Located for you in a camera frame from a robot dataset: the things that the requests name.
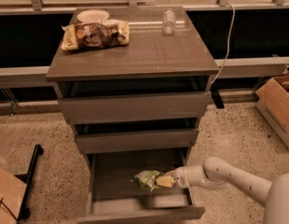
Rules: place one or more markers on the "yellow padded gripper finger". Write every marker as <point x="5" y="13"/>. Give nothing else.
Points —
<point x="166" y="180"/>

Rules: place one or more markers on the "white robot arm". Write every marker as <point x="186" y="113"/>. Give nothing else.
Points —
<point x="215" y="173"/>

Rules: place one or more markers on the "cardboard box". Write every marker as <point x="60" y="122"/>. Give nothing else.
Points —
<point x="12" y="192"/>
<point x="273" y="104"/>

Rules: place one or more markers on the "grey drawer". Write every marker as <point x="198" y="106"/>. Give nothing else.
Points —
<point x="114" y="198"/>
<point x="136" y="135"/>
<point x="119" y="100"/>

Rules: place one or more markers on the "clear plastic bottle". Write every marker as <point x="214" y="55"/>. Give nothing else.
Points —
<point x="169" y="22"/>

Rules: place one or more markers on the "black cabinet caster bracket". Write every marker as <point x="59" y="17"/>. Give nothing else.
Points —
<point x="217" y="100"/>

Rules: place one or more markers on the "cardboard box left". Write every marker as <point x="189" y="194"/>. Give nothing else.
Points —
<point x="12" y="192"/>

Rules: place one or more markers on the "grey middle drawer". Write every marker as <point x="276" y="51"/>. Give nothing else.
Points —
<point x="136" y="135"/>

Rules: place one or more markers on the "grey drawer cabinet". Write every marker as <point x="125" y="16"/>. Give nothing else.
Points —
<point x="149" y="54"/>

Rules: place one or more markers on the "brown yellow chip bag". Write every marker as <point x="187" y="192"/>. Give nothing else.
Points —
<point x="104" y="34"/>

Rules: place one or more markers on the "grey bottom drawer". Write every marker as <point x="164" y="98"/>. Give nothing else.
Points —
<point x="114" y="198"/>

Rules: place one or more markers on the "black metal stand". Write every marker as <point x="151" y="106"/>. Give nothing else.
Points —
<point x="27" y="178"/>

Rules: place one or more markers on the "grey top drawer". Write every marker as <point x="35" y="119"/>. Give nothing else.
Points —
<point x="119" y="100"/>

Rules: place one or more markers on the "cardboard box right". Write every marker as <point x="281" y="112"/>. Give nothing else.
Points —
<point x="273" y="104"/>

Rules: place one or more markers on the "white paper bowl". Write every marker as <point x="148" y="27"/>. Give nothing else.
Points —
<point x="93" y="15"/>

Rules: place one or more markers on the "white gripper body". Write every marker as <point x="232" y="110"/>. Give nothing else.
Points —
<point x="181" y="177"/>

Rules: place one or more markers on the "green jalapeno chip bag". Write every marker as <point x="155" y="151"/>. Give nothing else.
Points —
<point x="147" y="179"/>

